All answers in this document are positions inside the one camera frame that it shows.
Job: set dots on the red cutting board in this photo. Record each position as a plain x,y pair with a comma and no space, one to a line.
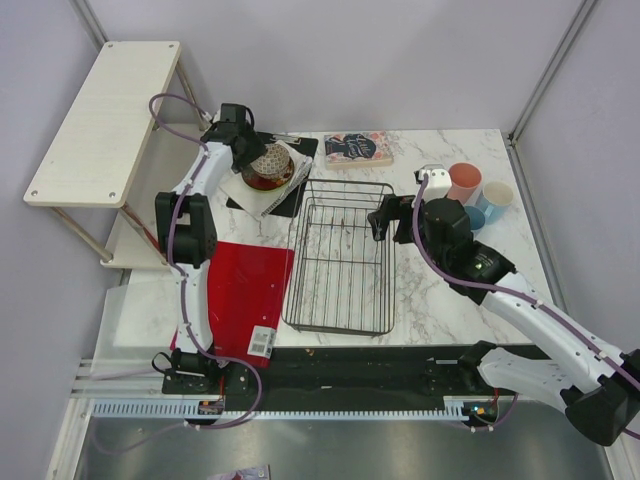
230,305

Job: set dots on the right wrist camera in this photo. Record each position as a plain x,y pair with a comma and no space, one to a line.
438,181

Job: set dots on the light blue mug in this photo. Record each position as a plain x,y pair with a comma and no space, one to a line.
494,199

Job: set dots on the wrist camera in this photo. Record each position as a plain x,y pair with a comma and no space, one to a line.
438,181
210,117

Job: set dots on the dark brown plate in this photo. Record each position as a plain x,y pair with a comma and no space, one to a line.
262,184

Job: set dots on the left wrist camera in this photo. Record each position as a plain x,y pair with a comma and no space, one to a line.
210,117

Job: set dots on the grey wire dish rack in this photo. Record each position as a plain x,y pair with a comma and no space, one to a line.
343,274

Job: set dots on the white slotted cable duct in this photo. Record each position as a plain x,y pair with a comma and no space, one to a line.
452,410

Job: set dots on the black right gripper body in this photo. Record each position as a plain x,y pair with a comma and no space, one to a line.
400,207

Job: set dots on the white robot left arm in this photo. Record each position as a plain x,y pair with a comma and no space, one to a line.
187,236

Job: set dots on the white two-tier shelf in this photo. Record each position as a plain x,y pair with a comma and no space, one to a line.
107,161

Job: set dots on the pink plastic cup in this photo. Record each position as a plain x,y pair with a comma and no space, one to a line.
465,179

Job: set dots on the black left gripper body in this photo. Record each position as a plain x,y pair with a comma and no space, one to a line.
243,135

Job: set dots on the black clipboard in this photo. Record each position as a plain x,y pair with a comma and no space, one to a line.
302,146

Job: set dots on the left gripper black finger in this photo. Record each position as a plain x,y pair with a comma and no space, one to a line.
255,146
243,159

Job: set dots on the blue-grey cup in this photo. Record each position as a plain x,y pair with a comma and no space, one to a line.
476,217

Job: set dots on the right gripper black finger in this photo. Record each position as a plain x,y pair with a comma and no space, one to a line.
403,234
379,222

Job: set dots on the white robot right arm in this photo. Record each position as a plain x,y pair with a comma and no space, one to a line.
593,383

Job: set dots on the floral cover book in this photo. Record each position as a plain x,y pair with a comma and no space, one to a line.
357,150

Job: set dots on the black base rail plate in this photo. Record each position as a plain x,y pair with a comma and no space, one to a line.
353,377

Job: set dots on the patterned ceramic bowl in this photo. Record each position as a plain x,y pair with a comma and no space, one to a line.
274,164

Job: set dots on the white paper sheet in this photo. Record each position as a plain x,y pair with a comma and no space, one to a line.
253,201

